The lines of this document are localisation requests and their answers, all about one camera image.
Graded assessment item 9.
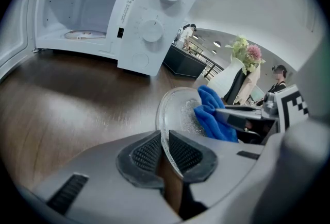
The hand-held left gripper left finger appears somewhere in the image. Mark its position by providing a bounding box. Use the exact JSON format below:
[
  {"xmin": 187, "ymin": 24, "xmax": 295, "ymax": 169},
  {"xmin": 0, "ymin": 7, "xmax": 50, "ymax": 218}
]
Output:
[{"xmin": 32, "ymin": 129, "xmax": 182, "ymax": 224}]

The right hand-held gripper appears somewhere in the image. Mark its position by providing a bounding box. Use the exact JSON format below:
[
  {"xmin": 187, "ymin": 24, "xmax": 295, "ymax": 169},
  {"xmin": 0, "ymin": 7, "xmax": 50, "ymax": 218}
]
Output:
[{"xmin": 215, "ymin": 84, "xmax": 310, "ymax": 145}]

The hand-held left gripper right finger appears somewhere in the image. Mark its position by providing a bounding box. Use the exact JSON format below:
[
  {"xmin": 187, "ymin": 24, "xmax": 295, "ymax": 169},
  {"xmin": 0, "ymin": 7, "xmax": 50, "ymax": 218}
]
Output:
[{"xmin": 169, "ymin": 129, "xmax": 267, "ymax": 210}]

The artificial flower bouquet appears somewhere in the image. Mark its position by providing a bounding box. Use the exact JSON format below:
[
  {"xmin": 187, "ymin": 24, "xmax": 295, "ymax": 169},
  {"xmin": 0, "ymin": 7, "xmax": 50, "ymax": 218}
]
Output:
[{"xmin": 224, "ymin": 35, "xmax": 267, "ymax": 76}]

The blue cloth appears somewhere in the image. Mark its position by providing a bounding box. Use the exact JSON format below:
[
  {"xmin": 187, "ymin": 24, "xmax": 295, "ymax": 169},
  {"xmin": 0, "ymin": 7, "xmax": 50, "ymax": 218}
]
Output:
[{"xmin": 193, "ymin": 84, "xmax": 239, "ymax": 143}]

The white ribbed vase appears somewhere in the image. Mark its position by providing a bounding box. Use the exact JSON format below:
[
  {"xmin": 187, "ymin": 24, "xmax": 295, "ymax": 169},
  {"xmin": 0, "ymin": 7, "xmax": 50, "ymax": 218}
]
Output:
[{"xmin": 206, "ymin": 57, "xmax": 245, "ymax": 98}]

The black metal railing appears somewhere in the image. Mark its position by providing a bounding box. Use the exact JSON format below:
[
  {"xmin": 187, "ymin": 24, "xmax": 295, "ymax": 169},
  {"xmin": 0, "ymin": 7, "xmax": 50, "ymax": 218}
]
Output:
[{"xmin": 190, "ymin": 49, "xmax": 225, "ymax": 80}]

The white microwave oven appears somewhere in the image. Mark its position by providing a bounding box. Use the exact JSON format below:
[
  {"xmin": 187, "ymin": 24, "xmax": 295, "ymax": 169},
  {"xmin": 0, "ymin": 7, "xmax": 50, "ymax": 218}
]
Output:
[{"xmin": 0, "ymin": 0, "xmax": 206, "ymax": 82}]

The clear glass plate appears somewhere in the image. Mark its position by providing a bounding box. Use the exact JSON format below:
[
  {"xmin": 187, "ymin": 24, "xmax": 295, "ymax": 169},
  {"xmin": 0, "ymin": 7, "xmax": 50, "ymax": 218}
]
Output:
[{"xmin": 156, "ymin": 87, "xmax": 210, "ymax": 180}]

